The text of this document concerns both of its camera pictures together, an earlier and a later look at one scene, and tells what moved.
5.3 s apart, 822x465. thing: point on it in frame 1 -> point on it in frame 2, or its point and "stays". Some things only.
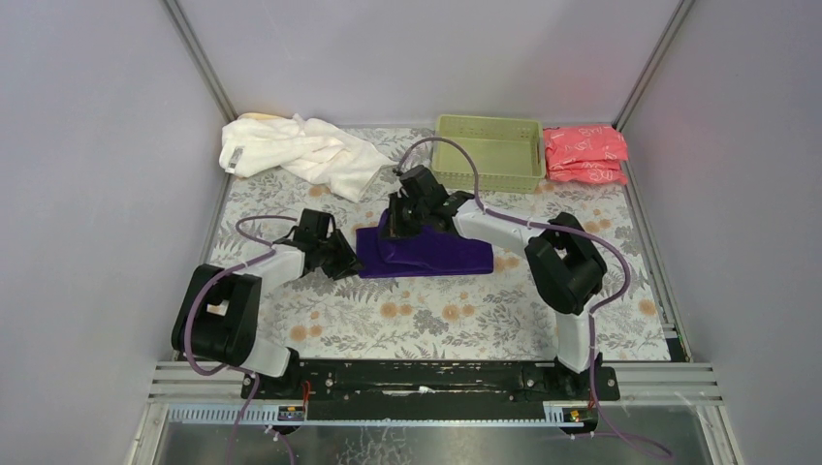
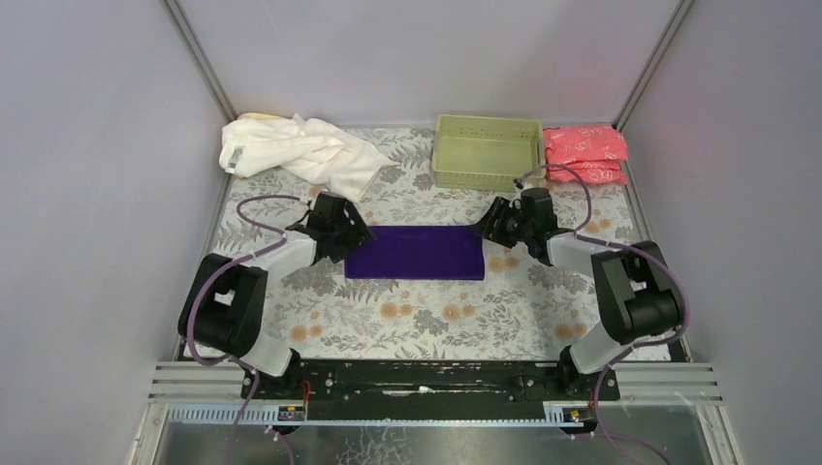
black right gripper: [398, 222] -> [503, 225]
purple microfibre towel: [430, 251] stays
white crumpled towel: [305, 146] stays
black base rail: [428, 390] stays
